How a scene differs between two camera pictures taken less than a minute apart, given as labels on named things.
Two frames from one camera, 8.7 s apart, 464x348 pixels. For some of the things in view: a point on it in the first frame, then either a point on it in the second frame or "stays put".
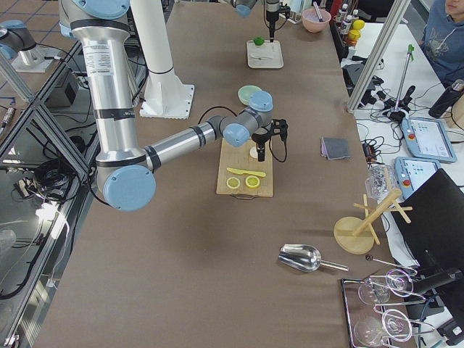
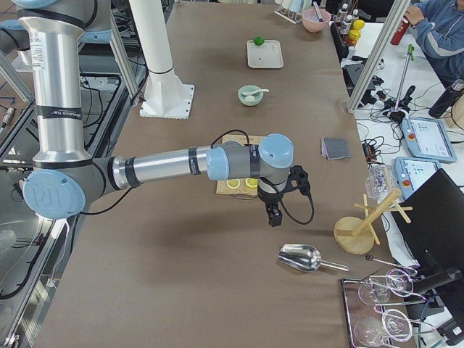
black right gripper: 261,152 -> 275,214
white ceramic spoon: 262,57 -> 249,93
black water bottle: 447,100 stays put
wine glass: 375,290 stays put
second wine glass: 368,330 stays put
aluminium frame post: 396,14 stays put
